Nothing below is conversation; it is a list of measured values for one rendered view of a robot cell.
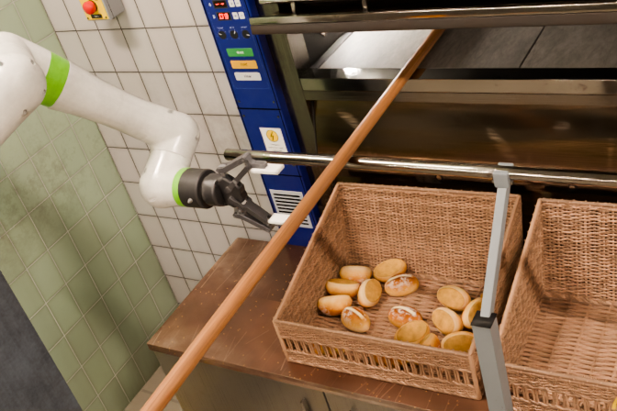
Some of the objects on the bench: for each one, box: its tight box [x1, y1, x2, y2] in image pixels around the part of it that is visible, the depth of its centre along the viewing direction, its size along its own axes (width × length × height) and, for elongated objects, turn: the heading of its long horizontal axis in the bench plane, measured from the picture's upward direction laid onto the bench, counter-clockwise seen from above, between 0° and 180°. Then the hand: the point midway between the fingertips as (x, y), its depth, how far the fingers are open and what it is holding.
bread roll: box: [437, 285, 471, 311], centre depth 221 cm, size 6×10×7 cm
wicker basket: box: [273, 182, 523, 400], centre depth 217 cm, size 49×56×28 cm
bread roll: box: [318, 294, 352, 317], centre depth 231 cm, size 6×10×7 cm
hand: (285, 195), depth 175 cm, fingers open, 13 cm apart
